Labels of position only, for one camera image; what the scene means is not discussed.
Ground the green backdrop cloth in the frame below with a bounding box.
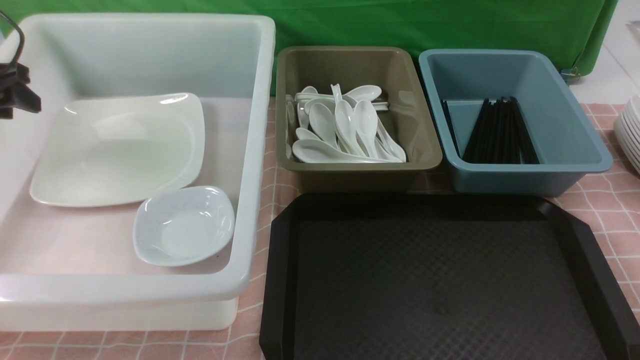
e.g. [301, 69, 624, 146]
[1, 0, 617, 76]

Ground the black camera cable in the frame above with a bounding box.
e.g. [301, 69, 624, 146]
[0, 11, 26, 66]

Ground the pink checked tablecloth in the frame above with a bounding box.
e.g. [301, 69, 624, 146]
[1, 104, 639, 360]

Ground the olive plastic spoon bin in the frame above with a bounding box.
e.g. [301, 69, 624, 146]
[275, 46, 442, 193]

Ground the large white square plate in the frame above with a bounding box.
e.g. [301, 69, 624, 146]
[29, 92, 206, 208]

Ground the blue plastic chopstick bin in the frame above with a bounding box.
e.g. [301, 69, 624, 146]
[418, 48, 613, 198]

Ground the pile of white spoons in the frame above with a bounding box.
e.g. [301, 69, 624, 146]
[285, 84, 408, 164]

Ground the black serving tray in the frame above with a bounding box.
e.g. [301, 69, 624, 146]
[259, 193, 640, 360]

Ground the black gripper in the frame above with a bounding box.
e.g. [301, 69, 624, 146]
[0, 63, 42, 120]

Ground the bundle of black chopsticks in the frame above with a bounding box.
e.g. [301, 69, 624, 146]
[440, 96, 540, 165]

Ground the large white plastic tub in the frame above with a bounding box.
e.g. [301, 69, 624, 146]
[1, 13, 275, 332]

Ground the stack of white plates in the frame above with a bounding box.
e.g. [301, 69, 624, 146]
[614, 95, 640, 174]

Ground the small white square bowl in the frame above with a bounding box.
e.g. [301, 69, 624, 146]
[132, 186, 236, 268]

